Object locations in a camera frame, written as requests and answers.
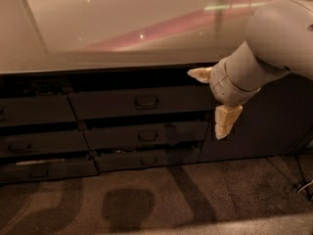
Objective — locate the dark cabinet door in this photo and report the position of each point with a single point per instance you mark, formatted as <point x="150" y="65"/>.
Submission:
<point x="271" y="123"/>

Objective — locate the black stand with cable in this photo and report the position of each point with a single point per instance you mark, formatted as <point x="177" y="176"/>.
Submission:
<point x="302" y="149"/>

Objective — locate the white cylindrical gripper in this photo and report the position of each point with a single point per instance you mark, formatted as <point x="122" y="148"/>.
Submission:
<point x="222" y="85"/>

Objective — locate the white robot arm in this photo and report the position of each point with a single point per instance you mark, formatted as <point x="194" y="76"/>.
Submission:
<point x="279" y="41"/>

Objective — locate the dark drawer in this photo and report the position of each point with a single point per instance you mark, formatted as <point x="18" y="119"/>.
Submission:
<point x="42" y="143"/>
<point x="49" y="171"/>
<point x="35" y="110"/>
<point x="161" y="157"/>
<point x="138" y="102"/>
<point x="147" y="134"/>

